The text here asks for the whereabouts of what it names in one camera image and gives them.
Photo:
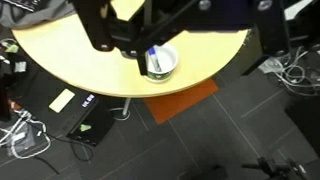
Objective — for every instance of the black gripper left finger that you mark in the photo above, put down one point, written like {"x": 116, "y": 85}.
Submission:
{"x": 94, "y": 16}

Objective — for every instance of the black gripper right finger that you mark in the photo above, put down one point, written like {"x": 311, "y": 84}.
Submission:
{"x": 268, "y": 38}

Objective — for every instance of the white green paper cup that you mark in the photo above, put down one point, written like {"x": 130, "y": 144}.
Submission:
{"x": 168, "y": 59}

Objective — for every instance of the round yellow wooden table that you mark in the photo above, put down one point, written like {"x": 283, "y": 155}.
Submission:
{"x": 63, "y": 49}

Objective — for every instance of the blue white marker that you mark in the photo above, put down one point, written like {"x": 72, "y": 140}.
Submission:
{"x": 154, "y": 59}

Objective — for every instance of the orange floor mat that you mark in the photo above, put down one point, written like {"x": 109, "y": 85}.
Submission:
{"x": 165, "y": 107}

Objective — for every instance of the grey cloth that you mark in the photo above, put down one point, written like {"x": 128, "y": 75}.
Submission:
{"x": 19, "y": 14}

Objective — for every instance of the black computer tower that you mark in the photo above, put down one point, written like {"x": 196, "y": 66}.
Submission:
{"x": 94, "y": 124}

